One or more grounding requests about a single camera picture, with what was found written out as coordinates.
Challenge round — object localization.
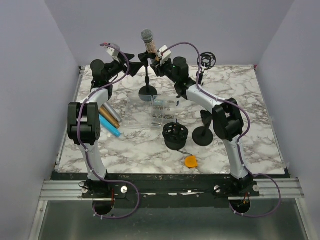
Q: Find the blue microphone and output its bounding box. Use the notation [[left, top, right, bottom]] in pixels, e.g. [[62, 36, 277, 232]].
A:
[[99, 114, 121, 138]]

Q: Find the clear screw organizer box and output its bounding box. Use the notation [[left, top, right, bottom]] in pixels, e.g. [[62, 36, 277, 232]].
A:
[[123, 95, 180, 130]]

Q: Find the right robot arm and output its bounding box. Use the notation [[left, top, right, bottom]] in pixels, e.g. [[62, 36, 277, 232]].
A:
[[151, 57, 252, 196]]

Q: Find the black tripod shock mount stand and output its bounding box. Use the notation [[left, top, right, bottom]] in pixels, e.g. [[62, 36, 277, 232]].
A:
[[176, 51, 217, 112]]

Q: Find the glitter microphone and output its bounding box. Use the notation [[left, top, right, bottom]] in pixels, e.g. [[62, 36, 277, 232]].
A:
[[140, 29, 159, 62]]

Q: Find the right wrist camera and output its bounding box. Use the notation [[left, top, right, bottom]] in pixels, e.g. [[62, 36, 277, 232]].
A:
[[157, 45, 172, 66]]

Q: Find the silver microphone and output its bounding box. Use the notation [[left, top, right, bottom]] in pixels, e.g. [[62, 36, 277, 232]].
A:
[[103, 102, 122, 123]]

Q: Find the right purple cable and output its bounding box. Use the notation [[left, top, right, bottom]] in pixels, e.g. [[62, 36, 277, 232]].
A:
[[162, 41, 282, 219]]

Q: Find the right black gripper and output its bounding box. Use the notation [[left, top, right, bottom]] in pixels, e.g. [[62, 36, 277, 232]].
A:
[[150, 57, 179, 85]]

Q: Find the shock mount round base stand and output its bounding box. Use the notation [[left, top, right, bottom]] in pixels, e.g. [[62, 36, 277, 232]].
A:
[[162, 122, 189, 151]]

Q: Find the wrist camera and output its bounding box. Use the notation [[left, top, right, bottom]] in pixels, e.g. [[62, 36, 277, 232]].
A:
[[157, 45, 172, 66], [103, 43, 120, 63]]

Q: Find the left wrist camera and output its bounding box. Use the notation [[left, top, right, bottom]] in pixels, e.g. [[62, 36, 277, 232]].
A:
[[103, 43, 120, 63]]

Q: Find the purple cable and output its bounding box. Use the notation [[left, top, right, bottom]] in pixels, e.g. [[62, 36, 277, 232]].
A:
[[76, 42, 141, 221], [162, 41, 282, 219]]

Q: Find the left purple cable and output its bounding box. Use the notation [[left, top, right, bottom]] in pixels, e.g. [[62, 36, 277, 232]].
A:
[[76, 42, 141, 221]]

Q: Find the gold microphone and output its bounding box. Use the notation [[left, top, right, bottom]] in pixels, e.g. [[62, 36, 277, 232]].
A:
[[99, 106, 120, 129]]

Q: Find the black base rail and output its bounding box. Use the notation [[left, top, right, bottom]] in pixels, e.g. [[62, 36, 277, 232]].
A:
[[49, 172, 301, 208]]

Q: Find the orange tape measure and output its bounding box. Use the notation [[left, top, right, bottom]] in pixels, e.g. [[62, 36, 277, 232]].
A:
[[184, 155, 198, 169]]

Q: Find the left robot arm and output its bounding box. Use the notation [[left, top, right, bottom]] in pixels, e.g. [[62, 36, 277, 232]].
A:
[[67, 53, 143, 198]]

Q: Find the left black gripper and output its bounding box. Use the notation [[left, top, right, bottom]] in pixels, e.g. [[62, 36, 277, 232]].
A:
[[105, 52, 143, 82]]

